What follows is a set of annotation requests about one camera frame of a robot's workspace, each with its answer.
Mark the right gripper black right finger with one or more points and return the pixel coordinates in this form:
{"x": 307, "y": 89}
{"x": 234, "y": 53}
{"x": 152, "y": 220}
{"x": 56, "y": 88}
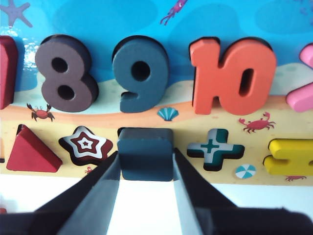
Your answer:
{"x": 195, "y": 195}

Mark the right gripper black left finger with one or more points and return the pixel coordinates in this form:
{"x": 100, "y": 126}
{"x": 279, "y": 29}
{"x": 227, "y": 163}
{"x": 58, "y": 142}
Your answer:
{"x": 93, "y": 195}

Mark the dark blue square block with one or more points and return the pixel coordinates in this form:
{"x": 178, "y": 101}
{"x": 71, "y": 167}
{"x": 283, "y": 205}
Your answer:
{"x": 145, "y": 156}

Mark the red triangle block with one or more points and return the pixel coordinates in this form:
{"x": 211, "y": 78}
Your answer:
{"x": 29, "y": 156}

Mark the yellow equals sign piece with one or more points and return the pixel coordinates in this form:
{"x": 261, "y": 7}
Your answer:
{"x": 288, "y": 156}

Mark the dark blue number nine piece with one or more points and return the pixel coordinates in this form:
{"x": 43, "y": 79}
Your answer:
{"x": 137, "y": 98}

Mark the orange number ten piece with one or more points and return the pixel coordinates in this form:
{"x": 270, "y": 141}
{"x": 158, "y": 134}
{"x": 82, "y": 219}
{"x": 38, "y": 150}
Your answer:
{"x": 210, "y": 80}

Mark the brown number eight piece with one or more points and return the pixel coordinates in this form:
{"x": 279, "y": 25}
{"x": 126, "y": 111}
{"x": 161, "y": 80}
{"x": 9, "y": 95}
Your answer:
{"x": 49, "y": 80}

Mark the pink math sign piece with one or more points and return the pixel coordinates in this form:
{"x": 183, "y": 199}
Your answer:
{"x": 300, "y": 98}

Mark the red number seven piece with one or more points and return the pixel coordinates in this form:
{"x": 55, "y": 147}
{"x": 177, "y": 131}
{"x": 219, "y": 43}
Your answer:
{"x": 6, "y": 73}

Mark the colourful wooden puzzle board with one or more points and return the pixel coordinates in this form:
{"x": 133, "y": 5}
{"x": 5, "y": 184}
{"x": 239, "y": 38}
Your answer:
{"x": 146, "y": 19}

